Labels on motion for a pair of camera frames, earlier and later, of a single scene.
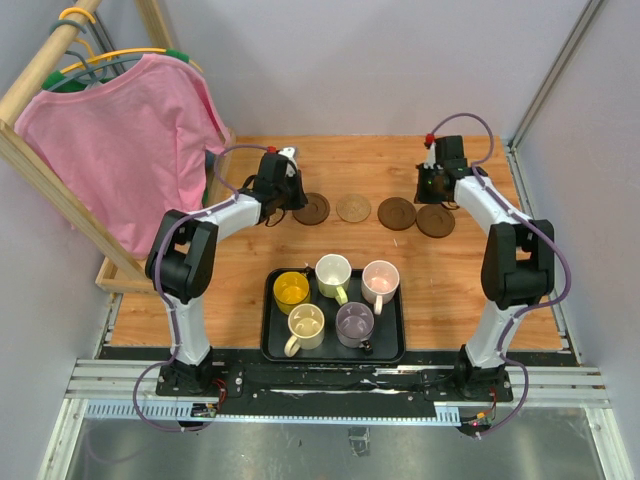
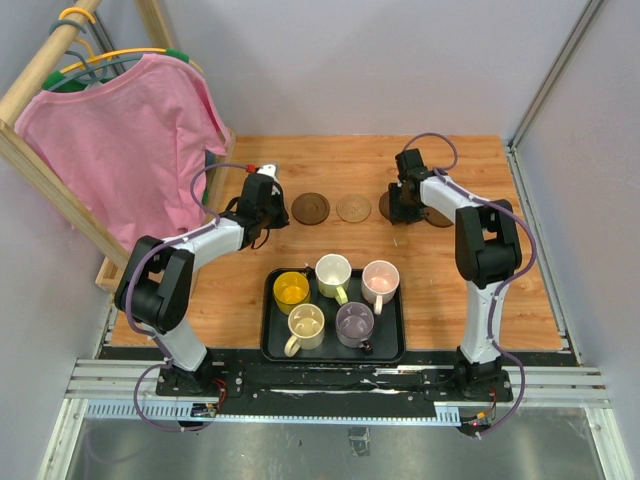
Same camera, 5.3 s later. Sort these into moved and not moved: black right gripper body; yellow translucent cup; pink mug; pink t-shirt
Moved: black right gripper body
Not moved: pink mug; yellow translucent cup; pink t-shirt
